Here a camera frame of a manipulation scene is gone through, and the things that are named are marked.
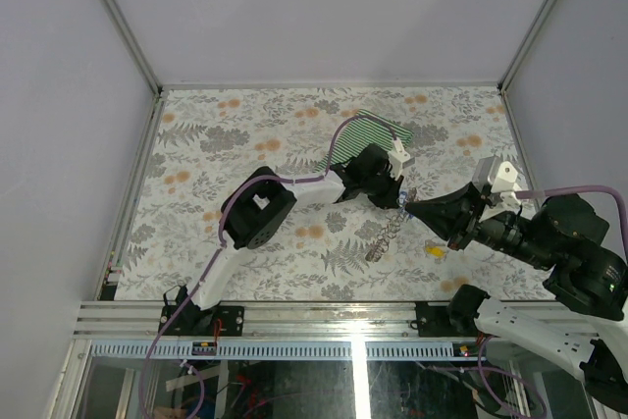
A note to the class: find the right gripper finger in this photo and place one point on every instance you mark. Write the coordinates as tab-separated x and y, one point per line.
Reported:
442	218
451	204

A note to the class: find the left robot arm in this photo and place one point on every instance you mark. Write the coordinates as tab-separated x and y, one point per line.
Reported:
255	212

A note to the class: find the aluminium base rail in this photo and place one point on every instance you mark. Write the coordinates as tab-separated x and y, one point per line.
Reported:
277	330

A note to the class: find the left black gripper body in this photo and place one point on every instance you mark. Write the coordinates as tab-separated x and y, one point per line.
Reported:
377	184

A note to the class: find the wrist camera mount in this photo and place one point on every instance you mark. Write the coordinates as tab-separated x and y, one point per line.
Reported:
399	159
498	182

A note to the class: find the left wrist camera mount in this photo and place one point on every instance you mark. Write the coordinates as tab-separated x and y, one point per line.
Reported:
399	159

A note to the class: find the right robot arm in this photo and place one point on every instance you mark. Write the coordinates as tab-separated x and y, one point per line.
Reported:
563	238

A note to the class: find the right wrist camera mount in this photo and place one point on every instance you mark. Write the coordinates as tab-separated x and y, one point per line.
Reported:
498	182

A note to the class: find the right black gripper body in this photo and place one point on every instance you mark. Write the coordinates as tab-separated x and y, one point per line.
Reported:
476	229

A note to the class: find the yellow key tag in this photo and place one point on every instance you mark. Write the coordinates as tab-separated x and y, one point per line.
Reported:
434	250

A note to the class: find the blue key tag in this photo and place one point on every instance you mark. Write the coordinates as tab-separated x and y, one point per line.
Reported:
403	198

